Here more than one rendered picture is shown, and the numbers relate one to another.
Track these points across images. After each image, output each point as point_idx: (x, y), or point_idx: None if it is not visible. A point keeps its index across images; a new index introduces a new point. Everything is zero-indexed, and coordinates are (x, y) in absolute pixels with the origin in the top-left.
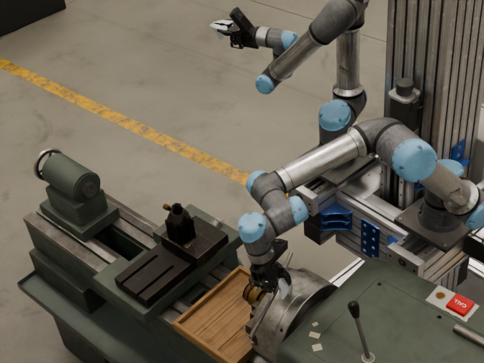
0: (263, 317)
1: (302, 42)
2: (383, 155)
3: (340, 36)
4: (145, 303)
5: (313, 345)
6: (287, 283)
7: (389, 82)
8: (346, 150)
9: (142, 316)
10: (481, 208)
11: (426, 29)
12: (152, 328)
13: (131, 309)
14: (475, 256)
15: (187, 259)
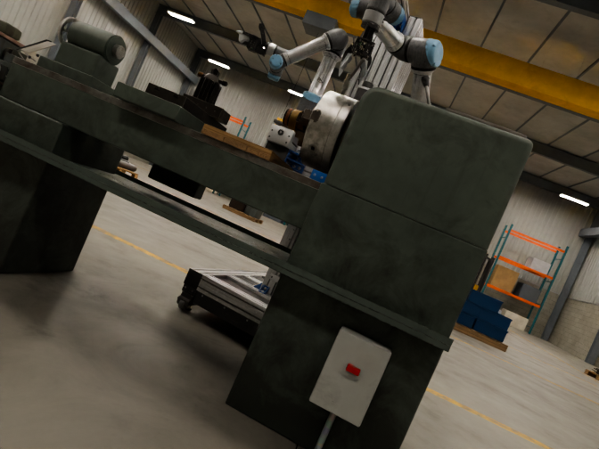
0: (332, 98)
1: (316, 40)
2: (416, 44)
3: (327, 58)
4: (183, 102)
5: None
6: (366, 68)
7: (348, 92)
8: (397, 32)
9: (177, 108)
10: None
11: (389, 57)
12: (154, 149)
13: (162, 104)
14: None
15: (208, 112)
